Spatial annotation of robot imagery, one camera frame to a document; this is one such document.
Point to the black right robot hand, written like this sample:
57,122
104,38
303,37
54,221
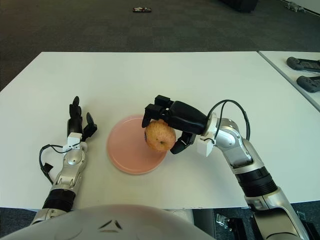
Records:
185,117

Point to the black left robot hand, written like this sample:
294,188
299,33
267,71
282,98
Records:
74,123

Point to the yellow-red apple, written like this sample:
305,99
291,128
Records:
160,136

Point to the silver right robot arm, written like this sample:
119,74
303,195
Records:
240,150

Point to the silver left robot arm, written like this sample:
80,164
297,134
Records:
72,160

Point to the round pink plate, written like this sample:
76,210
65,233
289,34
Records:
127,150

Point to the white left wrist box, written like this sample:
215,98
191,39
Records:
73,140

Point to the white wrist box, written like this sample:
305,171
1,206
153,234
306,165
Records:
73,140
205,147

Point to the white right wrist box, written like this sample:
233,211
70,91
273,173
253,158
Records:
205,147

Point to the grey robot torso shell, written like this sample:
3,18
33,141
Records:
112,225

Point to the small dark flat floor object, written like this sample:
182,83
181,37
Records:
142,10

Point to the dark bulky floor object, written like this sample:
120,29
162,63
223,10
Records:
240,5

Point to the grey handheld controller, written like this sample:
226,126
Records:
310,83
302,63

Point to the small grey floor toy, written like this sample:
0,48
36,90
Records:
294,7

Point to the metal clamp bracket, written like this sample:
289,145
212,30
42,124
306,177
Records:
223,221
302,216

